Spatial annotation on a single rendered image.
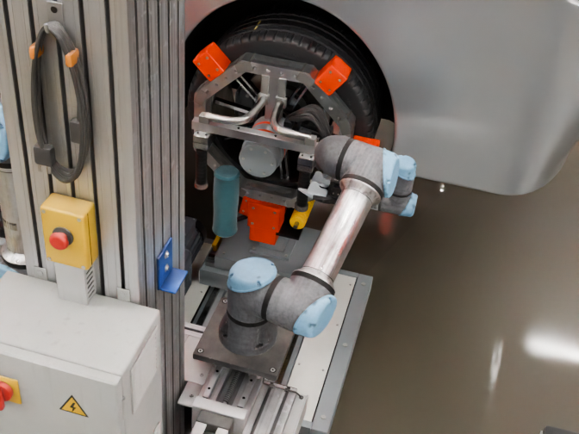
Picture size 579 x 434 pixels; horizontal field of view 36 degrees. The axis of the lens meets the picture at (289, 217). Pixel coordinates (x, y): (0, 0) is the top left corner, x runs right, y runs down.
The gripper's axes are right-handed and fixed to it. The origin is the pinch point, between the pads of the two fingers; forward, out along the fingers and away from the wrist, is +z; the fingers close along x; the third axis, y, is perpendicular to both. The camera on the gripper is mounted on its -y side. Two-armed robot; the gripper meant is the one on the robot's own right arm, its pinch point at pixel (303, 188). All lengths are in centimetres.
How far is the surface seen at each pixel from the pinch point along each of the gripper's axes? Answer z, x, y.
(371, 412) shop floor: -35, 12, -83
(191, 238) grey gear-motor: 43, -17, -46
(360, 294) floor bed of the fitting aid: -20, -39, -75
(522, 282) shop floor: -85, -78, -83
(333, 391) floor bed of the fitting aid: -21, 13, -75
